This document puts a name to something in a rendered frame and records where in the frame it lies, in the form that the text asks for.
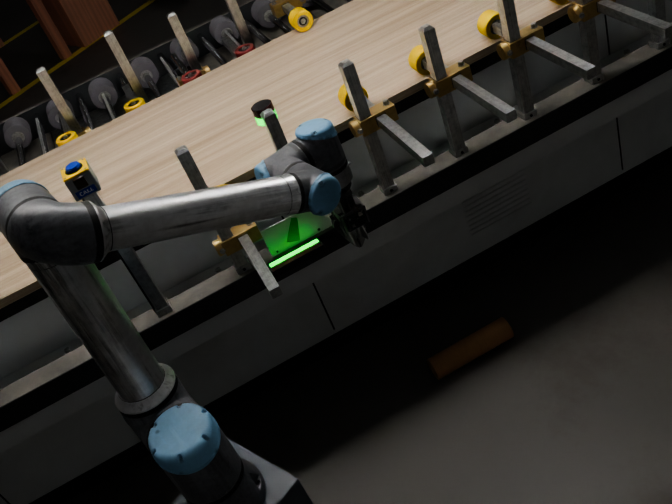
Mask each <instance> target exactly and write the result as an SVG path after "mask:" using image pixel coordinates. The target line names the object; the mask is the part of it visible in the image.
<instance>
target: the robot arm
mask: <svg viewBox="0 0 672 504"><path fill-rule="evenodd" d="M337 134H338V133H337V131H336V130H335V128H334V125H333V123H332V122H331V121H330V120H328V119H325V118H316V119H311V120H308V121H306V122H304V123H302V124H300V125H299V126H298V127H297V128H296V130H295V136H296V137H297V138H296V139H294V140H292V141H291V142H289V143H288V144H286V145H285V146H284V147H282V148H281V149H279V150H278V151H276V152H275V153H273V154H272V155H270V156H269V157H267V158H266V159H264V160H262V161H261V162H260V163H259V164H257V165H256V166H255V168H254V174H255V177H256V179H257V180H251V181H246V182H240V183H234V184H228V185H223V186H217V187H211V188H205V189H199V190H194V191H188V192H182V193H176V194H170V195H165V196H159V197H153V198H147V199H141V200H136V201H130V202H124V203H118V204H113V205H107V206H101V207H98V206H97V205H95V204H94V203H92V202H91V201H89V200H88V201H81V202H72V203H71V202H59V201H57V200H56V199H55V198H54V197H53V196H52V195H51V194H50V193H49V191H48V190H47V188H45V187H44V186H43V185H41V184H39V183H37V182H34V181H32V180H27V179H19V180H14V181H11V182H9V183H7V184H5V185H3V186H2V187H1V188H0V232H1V233H2V234H3V236H4V237H5V238H6V240H7V241H8V243H9V244H10V245H11V247H12V248H13V250H14V251H15V252H16V254H17V255H18V256H19V258H20V259H21V261H22V262H23V263H25V264H26V265H27V267H28V268H29V269H30V271H31V272H32V274H33V275H34V276H35V278H36V279H37V281H38V282H39V283H40V285H41V286H42V288H43V289H44V290H45V292H46V293H47V295H48V296H49V297H50V299H51V300H52V302H53V303H54V304H55V306H56V307H57V309H58V310H59V311H60V313H61V314H62V316H63V317H64V318H65V320H66V321H67V323H68V324H69V325H70V327H71V328H72V330H73V331H74V332H75V334H76V335H77V337H78V338H79V340H80V341H81V342H82V344H83V345H84V347H85V348H86V349H87V351H88V352H89V354H90V355H91V356H92V358H93V359H94V361H95V362H96V363H97V365H98V366H99V368H100V369H101V370H102V372H103V373H104V375H105V376H106V377H107V379H108V380H109V382H110V383H111V384H112V386H113V387H114V389H115V390H116V393H115V405H116V407H117V409H118V410H119V411H120V413H121V414H122V416H123V418H124V420H125V421H126V423H127V424H128V425H129V426H130V427H131V428H132V429H133V431H134V432H135V433H136V435H137V436H138V437H139V439H140V440H141V441H142V443H143V444H144V445H145V447H146V448H147V449H148V451H149V452H150V453H151V455H152V456H153V458H154V460H155V461H156V463H157V464H158V465H159V466H160V467H161V468H162V469H163V471H164V472H165V473H166V474H167V476H168V477H169V478H170V480H171V481H172V482H173V483H174V485H175V486H176V487H177V488H178V490H179V491H180V492H181V494H182V495H183V496H184V497H185V498H186V504H262V503H263V500H264V497H265V490H266V487H265V481H264V478H263V476H262V474H261V473H260V471H259V470H258V468H257V467H256V466H255V465H254V464H253V463H251V462H249V461H247V460H245V459H243V458H241V457H239V455H238V454H237V452H236V451H235V449H234V448H233V446H232V445H231V443H230V442H229V440H228V439H227V437H226V436H225V434H224V433H223V431H222V430H221V428H220V427H219V425H218V423H217V421H216V420H215V418H214V417H213V416H212V415H211V414H210V413H209V412H208V411H207V410H206V409H205V408H203V407H202V406H200V405H198V404H197V403H196V402H195V401H194V400H193V399H192V397H191V396H190V395H189V394H188V392H187V391H186V390H185V388H184V386H183V385H182V383H181V382H180V380H179V378H178V377H177V375H176V374H175V372H174V371H173V369H172V368H171V367H170V366H168V365H166V364H163V363H158V362H157V360H156V359H155V357H154V356H153V354H152V353H151V351H150V349H149V348H148V346H147V345H146V343H145V342H144V340H143V339H142V337H141V335H140V334H139V332H138V331H137V329H136V328H135V326H134V325H133V323H132V321H131V320H130V318H129V317H128V315H127V314H126V312H125V310H124V309H123V307H122V306H121V304H120V303H119V301H118V300H117V298H116V296H115V295H114V293H113V292H112V290H111V289H110V287H109V286H108V284H107V282H106V281H105V279H104V278H103V276H102V275H101V273H100V271H99V270H98V268H97V267H96V265H95V264H94V263H98V262H102V261H103V259H104V258H105V256H106V255H107V253H108V252H111V251H116V250H120V249H125V248H130V247H135V246H140V245H145V244H149V243H154V242H159V241H164V240H169V239H174V238H178V237H183V236H188V235H193V234H198V233H203V232H208V231H212V230H217V229H222V228H227V227H232V226H237V225H241V224H246V223H251V222H256V221H261V220H266V219H271V218H275V217H280V216H285V215H295V214H300V213H305V212H312V214H314V215H318V216H325V215H328V214H329V213H331V214H332V215H331V216H329V217H330V219H331V223H332V225H333V227H334V229H335V230H336V231H337V232H338V233H340V234H341V235H342V236H343V237H344V238H345V239H346V240H348V241H349V242H350V243H351V244H352V245H354V246H356V247H359V248H360V247H362V246H363V244H364V241H365V238H366V239H369V236H368V234H367V232H366V226H365V224H366V223H368V222H371V221H370V218H369V216H368V213H367V211H366V208H365V205H364V204H363V203H362V202H361V201H360V200H359V199H358V198H357V196H356V195H352V194H353V193H352V191H351V189H350V187H351V185H352V182H351V180H352V178H353V174H352V171H351V169H350V167H349V165H351V162H350V161H347V159H346V156H345V153H344V151H343V148H342V145H341V143H340V140H339V138H338V135H337ZM353 230H355V232H356V233H357V239H356V238H355V235H354V234H353V232H352V231H353Z"/></svg>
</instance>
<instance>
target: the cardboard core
mask: <svg viewBox="0 0 672 504"><path fill-rule="evenodd" d="M513 337H514V333H513V330H512V328H511V326H510V325H509V323H508V322H507V321H506V319H505V318H503V317H500V318H499V319H497V320H495V321H493V322H492V323H490V324H488V325H486V326H485V327H483V328H481V329H479V330H478V331H476V332H474V333H472V334H470V335H469V336H467V337H465V338H463V339H462V340H460V341H458V342H456V343H455V344H453V345H451V346H449V347H448V348H446V349H444V350H442V351H441V352H439V353H437V354H435V355H434V356H432V357H430V358H428V359H427V363H428V365H429V367H430V369H431V371H432V373H433V374H434V376H435V377H436V378H437V379H438V380H440V379H441V378H443V377H445V376H447V375H448V374H450V373H452V372H454V371H455V370H457V369H459V368H461V367H462V366H464V365H466V364H468V363H469V362H471V361H473V360H474V359H476V358H478V357H480V356H481V355H483V354H485V353H487V352H488V351H490V350H492V349H494V348H495V347H497V346H499V345H501V344H502V343H504V342H506V341H508V340H509V339H511V338H513Z"/></svg>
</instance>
